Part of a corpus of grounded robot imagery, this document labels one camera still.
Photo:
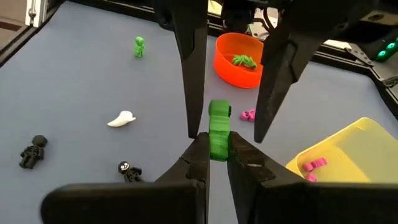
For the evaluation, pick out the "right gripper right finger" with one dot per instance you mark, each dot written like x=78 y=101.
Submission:
x=311 y=205

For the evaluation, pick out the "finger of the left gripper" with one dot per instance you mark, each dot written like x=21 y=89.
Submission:
x=194 y=77
x=276 y=77

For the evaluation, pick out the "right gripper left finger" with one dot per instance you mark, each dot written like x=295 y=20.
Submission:
x=124 y=205

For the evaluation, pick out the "pink skeleton figurine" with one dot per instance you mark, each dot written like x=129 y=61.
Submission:
x=247 y=115
x=311 y=177
x=314 y=164

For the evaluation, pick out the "black skeleton figurine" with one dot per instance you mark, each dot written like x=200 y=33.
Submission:
x=32 y=152
x=130 y=171

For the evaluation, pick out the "green skeleton figurine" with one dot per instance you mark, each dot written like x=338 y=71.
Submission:
x=244 y=61
x=139 y=46
x=219 y=137

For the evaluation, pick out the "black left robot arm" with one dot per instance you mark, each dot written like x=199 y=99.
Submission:
x=384 y=34

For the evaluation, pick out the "orange round bowl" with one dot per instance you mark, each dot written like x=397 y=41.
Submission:
x=230 y=74

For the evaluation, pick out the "yellow translucent plastic bin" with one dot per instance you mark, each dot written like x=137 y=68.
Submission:
x=357 y=149

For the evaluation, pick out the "white ghost figurine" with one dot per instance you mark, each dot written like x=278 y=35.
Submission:
x=122 y=119

